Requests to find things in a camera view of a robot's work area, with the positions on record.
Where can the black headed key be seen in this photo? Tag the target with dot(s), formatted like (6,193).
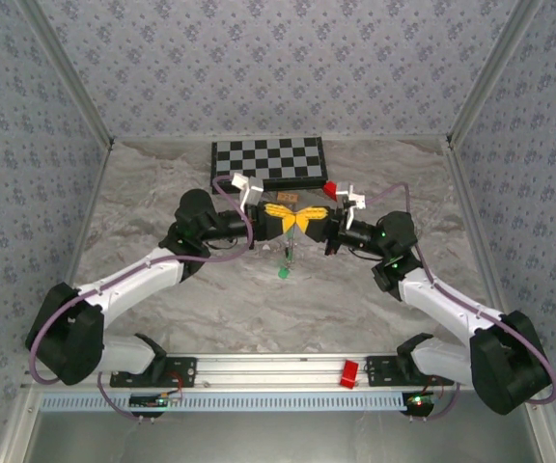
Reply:
(286,252)

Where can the green plastic key tag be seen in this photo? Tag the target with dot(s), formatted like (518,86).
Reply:
(283,275)

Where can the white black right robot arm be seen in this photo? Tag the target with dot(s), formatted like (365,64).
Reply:
(442,301)

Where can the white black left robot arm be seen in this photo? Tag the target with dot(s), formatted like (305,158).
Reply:
(128,284)

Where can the red wooden block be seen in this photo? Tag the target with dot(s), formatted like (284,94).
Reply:
(330,188)

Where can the black checkerboard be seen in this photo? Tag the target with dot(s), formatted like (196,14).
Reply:
(268,159)

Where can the red plastic brick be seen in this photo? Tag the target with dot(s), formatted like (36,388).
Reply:
(349,372)

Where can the small circuit board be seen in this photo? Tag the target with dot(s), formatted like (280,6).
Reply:
(418,400)
(145,400)

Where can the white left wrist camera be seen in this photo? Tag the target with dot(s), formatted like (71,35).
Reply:
(251,188)

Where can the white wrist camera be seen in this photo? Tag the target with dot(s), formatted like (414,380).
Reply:
(251,188)
(353,195)

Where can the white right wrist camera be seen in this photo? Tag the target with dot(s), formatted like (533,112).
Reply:
(353,195)

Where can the aluminium frame side rail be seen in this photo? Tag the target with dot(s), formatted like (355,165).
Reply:
(95,193)
(468,193)

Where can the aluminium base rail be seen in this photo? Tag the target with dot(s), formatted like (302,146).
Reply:
(268,371)

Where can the aluminium frame post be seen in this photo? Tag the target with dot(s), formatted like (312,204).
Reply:
(490,72)
(70,72)

